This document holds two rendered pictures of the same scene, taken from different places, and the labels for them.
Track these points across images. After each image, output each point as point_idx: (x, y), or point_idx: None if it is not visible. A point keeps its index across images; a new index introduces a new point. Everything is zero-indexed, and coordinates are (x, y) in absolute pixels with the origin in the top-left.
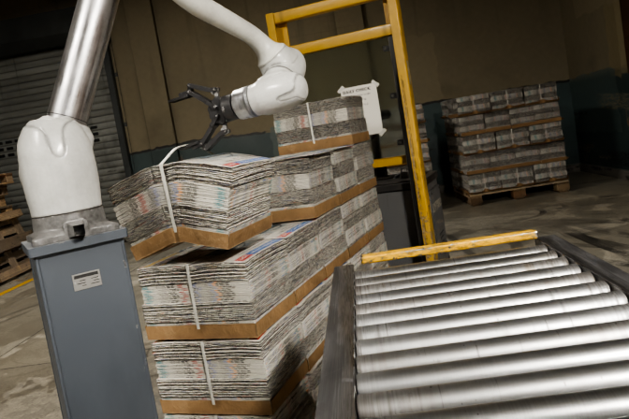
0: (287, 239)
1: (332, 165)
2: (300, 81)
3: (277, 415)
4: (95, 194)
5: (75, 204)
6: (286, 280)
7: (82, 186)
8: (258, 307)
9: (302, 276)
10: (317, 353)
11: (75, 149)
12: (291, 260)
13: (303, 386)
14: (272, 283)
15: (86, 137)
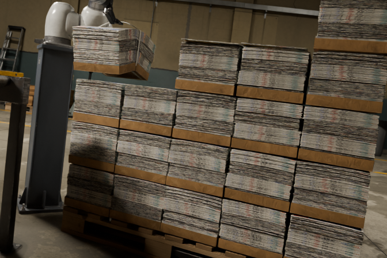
0: (125, 86)
1: (242, 58)
2: None
3: (75, 167)
4: (50, 31)
5: (45, 33)
6: (114, 108)
7: (46, 27)
8: (80, 106)
9: (135, 116)
10: (129, 171)
11: (49, 13)
12: (128, 101)
13: (106, 177)
14: (96, 102)
15: (57, 10)
